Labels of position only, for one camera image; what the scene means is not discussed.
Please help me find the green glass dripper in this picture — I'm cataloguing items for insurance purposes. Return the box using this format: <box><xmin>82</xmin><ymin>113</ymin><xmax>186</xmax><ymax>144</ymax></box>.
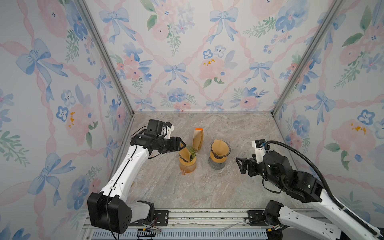
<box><xmin>186</xmin><ymin>146</ymin><xmax>197</xmax><ymax>158</ymax></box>

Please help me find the grey glass dripper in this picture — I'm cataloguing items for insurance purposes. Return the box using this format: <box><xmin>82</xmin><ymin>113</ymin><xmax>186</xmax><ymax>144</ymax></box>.
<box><xmin>209</xmin><ymin>140</ymin><xmax>232</xmax><ymax>159</ymax></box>

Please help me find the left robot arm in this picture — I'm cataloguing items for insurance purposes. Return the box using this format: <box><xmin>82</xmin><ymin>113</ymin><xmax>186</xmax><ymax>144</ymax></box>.
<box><xmin>87</xmin><ymin>119</ymin><xmax>186</xmax><ymax>238</ymax></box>

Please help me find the grey glass carafe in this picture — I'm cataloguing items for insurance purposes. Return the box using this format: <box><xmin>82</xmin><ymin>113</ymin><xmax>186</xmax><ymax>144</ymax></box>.
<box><xmin>208</xmin><ymin>161</ymin><xmax>226</xmax><ymax>170</ymax></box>

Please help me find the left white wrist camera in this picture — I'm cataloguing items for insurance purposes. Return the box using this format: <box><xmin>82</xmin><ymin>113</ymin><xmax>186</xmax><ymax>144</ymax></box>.
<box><xmin>162</xmin><ymin>122</ymin><xmax>175</xmax><ymax>139</ymax></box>

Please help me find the orange glass carafe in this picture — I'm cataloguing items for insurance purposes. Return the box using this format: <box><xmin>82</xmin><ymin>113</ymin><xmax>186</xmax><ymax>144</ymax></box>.
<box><xmin>180</xmin><ymin>164</ymin><xmax>197</xmax><ymax>176</ymax></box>

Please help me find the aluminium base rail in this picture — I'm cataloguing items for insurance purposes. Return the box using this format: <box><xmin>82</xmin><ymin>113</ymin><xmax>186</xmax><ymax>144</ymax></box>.
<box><xmin>80</xmin><ymin>206</ymin><xmax>337</xmax><ymax>240</ymax></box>

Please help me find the wooden ring dripper holder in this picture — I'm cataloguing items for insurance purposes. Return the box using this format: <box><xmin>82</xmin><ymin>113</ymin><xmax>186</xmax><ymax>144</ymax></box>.
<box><xmin>210</xmin><ymin>153</ymin><xmax>228</xmax><ymax>164</ymax></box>

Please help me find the orange coffee filter pack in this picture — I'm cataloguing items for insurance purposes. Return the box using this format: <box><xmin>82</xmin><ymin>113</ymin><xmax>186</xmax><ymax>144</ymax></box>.
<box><xmin>193</xmin><ymin>128</ymin><xmax>204</xmax><ymax>152</ymax></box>

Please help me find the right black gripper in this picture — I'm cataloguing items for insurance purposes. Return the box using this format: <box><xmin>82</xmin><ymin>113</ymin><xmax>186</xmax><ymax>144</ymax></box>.
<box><xmin>235</xmin><ymin>153</ymin><xmax>284</xmax><ymax>191</ymax></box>

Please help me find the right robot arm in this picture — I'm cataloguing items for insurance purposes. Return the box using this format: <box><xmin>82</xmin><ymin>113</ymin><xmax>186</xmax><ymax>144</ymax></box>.
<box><xmin>236</xmin><ymin>151</ymin><xmax>384</xmax><ymax>240</ymax></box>

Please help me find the black corrugated cable conduit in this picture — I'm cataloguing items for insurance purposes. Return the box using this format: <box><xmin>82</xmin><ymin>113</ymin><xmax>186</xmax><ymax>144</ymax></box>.
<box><xmin>264</xmin><ymin>140</ymin><xmax>382</xmax><ymax>238</ymax></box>

